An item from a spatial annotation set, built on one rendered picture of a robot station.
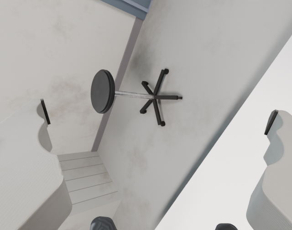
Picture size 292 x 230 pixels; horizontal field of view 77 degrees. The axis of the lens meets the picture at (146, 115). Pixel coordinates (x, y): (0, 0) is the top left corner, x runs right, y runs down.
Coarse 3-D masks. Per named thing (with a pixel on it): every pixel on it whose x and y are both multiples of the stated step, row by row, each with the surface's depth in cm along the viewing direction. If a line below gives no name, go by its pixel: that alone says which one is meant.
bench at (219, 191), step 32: (288, 64) 33; (256, 96) 37; (288, 96) 33; (256, 128) 37; (224, 160) 42; (256, 160) 37; (192, 192) 48; (224, 192) 42; (160, 224) 57; (192, 224) 48
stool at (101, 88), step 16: (96, 80) 124; (112, 80) 112; (160, 80) 147; (96, 96) 124; (112, 96) 111; (128, 96) 134; (144, 96) 143; (160, 96) 146; (176, 96) 136; (144, 112) 170
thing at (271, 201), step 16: (272, 112) 11; (272, 128) 10; (288, 128) 8; (272, 144) 8; (288, 144) 7; (272, 160) 8; (288, 160) 7; (272, 176) 6; (288, 176) 6; (256, 192) 6; (272, 192) 6; (288, 192) 6; (256, 208) 6; (272, 208) 5; (288, 208) 5; (256, 224) 6; (272, 224) 5; (288, 224) 5
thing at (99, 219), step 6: (102, 216) 5; (96, 222) 5; (102, 222) 5; (108, 222) 5; (90, 228) 4; (96, 228) 4; (102, 228) 4; (108, 228) 4; (114, 228) 4; (216, 228) 5; (222, 228) 5; (228, 228) 5; (234, 228) 5
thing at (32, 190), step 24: (24, 120) 8; (48, 120) 10; (0, 144) 7; (24, 144) 7; (48, 144) 9; (0, 168) 6; (24, 168) 6; (48, 168) 6; (0, 192) 5; (24, 192) 5; (48, 192) 5; (0, 216) 5; (24, 216) 5; (48, 216) 5
